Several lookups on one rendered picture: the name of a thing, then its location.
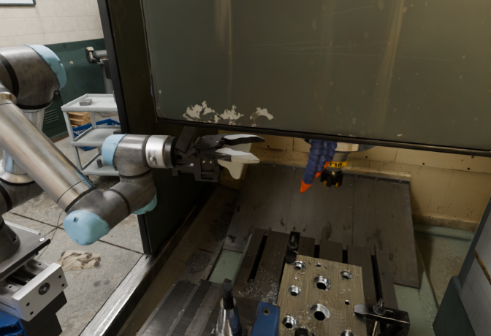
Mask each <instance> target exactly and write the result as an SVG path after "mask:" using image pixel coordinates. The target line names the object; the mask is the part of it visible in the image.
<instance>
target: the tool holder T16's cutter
mask: <svg viewBox="0 0 491 336"><path fill-rule="evenodd" d="M320 181H321V182H324V186H328V187H331V186H332V185H336V186H335V187H336V188H337V187H339V186H342V182H343V170H341V171H338V172H333V171H329V170H327V169H326V168H325V169H324V170H323V171H322V172H321V179H320Z"/></svg>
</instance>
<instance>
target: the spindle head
mask: <svg viewBox="0 0 491 336"><path fill-rule="evenodd" d="M142 4H143V9H144V16H145V27H146V32H147V38H148V49H149V56H150V61H151V72H152V78H153V89H154V95H155V101H156V111H157V115H158V117H160V118H162V119H161V123H162V124H168V125H176V126H189V127H197V128H204V129H218V130H225V131H239V132H246V133H254V134H268V135H275V136H282V137H296V138H303V139H311V140H325V141H333V142H346V143H354V144H361V145H375V146H382V147H390V148H403V149H411V150H425V151H432V152H439V153H453V154H461V155H468V156H482V157H490V158H491V0H142Z"/></svg>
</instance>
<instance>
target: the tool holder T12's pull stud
mask: <svg viewBox="0 0 491 336"><path fill-rule="evenodd" d="M223 291H224V294H223V306H224V307H226V308H230V307H232V306H233V304H234V296H233V294H232V293H231V291H232V284H231V283H225V284H224V285H223Z"/></svg>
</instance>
